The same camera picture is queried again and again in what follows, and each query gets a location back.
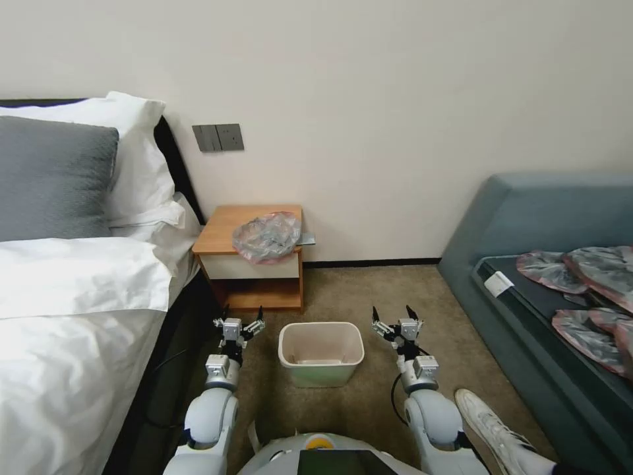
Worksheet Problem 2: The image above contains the large white pillow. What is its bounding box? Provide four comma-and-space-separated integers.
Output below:
0, 90, 177, 229

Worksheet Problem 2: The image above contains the black floor cable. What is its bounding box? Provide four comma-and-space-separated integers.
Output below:
144, 346, 175, 429

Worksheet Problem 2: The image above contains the grey wall switch plate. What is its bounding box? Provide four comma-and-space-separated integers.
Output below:
191, 124, 219, 153

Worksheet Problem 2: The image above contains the white duvet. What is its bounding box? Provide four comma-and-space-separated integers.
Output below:
0, 236, 173, 475

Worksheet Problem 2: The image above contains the teal sofa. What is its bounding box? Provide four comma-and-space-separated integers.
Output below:
437, 170, 633, 475

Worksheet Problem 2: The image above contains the flat white pillow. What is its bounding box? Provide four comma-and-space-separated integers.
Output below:
107, 191, 202, 276

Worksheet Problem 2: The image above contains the white sofa label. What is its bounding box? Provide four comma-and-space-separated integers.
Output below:
484, 274, 516, 298

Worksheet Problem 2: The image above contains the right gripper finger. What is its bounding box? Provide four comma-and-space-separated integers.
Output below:
406, 304, 427, 334
371, 306, 401, 344

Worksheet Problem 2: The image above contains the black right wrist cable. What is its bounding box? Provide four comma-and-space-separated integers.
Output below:
390, 373, 406, 422

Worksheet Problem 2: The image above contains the grey textured pillow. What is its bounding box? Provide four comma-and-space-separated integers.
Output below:
0, 115, 121, 242

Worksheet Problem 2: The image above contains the cream plastic trash can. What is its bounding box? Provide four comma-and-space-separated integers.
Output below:
278, 321, 366, 389

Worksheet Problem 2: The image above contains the black bed frame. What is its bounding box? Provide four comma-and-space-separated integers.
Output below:
0, 98, 221, 475

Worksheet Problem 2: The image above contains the dark sofa seat cushion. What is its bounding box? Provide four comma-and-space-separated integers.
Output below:
471, 255, 633, 436

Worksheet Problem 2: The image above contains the clear grey pink garbage bag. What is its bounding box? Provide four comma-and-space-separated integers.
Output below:
231, 210, 303, 266

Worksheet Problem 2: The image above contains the grey wall socket plate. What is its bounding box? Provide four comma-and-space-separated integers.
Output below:
216, 123, 245, 152

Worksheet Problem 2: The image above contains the person's white shoe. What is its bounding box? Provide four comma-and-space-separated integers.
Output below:
454, 388, 539, 475

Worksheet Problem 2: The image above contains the white robot front shell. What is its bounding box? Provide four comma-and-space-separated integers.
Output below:
236, 431, 422, 475

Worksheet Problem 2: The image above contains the wooden nightstand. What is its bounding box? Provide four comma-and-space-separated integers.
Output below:
191, 204, 304, 314

